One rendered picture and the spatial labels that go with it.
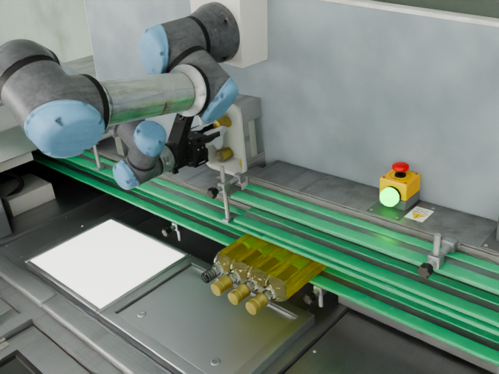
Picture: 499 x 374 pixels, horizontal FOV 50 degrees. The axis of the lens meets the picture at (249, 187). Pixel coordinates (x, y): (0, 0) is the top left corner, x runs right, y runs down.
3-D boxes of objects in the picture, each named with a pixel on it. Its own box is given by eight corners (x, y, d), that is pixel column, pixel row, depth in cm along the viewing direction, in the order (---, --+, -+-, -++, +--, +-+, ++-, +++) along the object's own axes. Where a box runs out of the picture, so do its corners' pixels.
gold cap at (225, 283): (223, 283, 135) (211, 293, 132) (222, 272, 133) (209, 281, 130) (233, 289, 133) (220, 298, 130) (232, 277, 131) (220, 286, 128)
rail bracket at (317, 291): (332, 287, 144) (301, 314, 136) (331, 266, 141) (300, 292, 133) (344, 293, 142) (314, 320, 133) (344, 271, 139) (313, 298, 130)
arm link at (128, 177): (133, 179, 130) (125, 198, 136) (168, 162, 137) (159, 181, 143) (113, 155, 132) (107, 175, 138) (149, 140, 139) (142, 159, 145)
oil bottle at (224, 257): (265, 237, 155) (212, 274, 141) (263, 220, 152) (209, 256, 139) (280, 243, 151) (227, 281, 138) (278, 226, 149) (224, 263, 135)
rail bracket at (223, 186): (241, 208, 156) (210, 227, 148) (235, 156, 149) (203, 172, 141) (249, 211, 154) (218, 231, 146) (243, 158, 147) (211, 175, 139)
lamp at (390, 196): (383, 200, 128) (376, 205, 126) (384, 183, 126) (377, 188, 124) (400, 205, 125) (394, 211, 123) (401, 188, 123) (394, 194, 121)
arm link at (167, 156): (142, 145, 142) (162, 153, 137) (157, 139, 145) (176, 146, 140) (147, 171, 145) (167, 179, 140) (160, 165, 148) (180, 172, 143)
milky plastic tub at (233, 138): (224, 156, 173) (205, 166, 168) (216, 89, 163) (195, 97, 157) (265, 169, 162) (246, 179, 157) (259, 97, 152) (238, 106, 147)
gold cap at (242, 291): (240, 292, 131) (228, 302, 128) (239, 280, 130) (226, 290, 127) (251, 297, 129) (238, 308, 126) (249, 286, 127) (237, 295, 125)
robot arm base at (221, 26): (199, -6, 139) (169, 1, 132) (241, 11, 131) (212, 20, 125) (197, 50, 148) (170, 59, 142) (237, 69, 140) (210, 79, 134)
